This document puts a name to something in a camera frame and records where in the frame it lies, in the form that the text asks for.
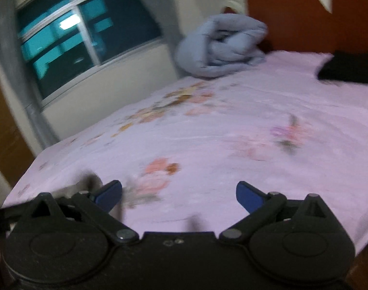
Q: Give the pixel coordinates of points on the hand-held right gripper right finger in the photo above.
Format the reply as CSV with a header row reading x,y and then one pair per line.
x,y
249,195

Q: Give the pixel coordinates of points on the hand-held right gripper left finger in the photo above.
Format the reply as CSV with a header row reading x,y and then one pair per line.
x,y
110,194

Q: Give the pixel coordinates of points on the pink floral bedsheet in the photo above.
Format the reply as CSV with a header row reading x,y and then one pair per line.
x,y
220,127

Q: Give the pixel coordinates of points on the brown wooden wardrobe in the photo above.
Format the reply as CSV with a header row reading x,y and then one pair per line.
x,y
5,130

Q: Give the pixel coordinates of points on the grey curtain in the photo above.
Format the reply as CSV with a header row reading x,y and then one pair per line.
x,y
159,9
17,75

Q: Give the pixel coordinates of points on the light blue duvet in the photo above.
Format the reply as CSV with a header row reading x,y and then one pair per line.
x,y
223,43

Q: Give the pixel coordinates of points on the black cloth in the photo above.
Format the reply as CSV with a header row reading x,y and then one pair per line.
x,y
347,66

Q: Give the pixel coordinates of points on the red-brown wooden headboard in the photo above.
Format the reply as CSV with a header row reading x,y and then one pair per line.
x,y
295,15

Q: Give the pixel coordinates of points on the white round object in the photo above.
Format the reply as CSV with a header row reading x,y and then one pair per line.
x,y
232,6

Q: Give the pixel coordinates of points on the window with white frame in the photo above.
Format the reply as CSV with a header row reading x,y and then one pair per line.
x,y
87,33

